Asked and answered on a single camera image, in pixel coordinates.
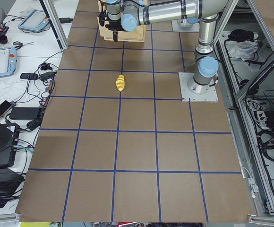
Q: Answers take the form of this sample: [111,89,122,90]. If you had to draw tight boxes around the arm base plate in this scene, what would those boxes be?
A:
[171,17,200,33]
[179,72,219,103]

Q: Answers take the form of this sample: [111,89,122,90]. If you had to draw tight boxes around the toy bread loaf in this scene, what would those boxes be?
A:
[115,75,125,92]

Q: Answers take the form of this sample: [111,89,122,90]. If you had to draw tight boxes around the blue teach pendant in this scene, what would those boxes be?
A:
[17,9,49,33]
[0,47,17,78]

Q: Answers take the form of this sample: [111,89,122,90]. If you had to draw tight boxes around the wooden drawer cabinet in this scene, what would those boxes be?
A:
[98,0,147,43]

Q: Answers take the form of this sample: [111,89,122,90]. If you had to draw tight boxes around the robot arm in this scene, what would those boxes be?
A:
[98,0,227,98]

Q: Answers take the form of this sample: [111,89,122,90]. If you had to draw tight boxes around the blue teach pendant far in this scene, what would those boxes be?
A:
[17,9,49,33]

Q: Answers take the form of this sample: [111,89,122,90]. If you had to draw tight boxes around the white crumpled cloth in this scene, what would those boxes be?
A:
[229,41,258,61]

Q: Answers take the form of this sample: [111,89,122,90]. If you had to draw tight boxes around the blue teach pendant near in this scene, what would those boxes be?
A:
[0,47,17,78]

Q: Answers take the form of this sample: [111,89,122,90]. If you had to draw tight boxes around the aluminium frame post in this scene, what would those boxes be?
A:
[39,0,69,51]

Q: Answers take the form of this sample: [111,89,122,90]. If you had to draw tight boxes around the black scissors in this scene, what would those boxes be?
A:
[12,41,34,50]

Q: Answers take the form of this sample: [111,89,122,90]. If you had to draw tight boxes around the black phone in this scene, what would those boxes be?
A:
[20,73,39,80]

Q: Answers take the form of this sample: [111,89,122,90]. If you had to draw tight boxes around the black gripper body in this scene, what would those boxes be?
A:
[105,19,123,33]

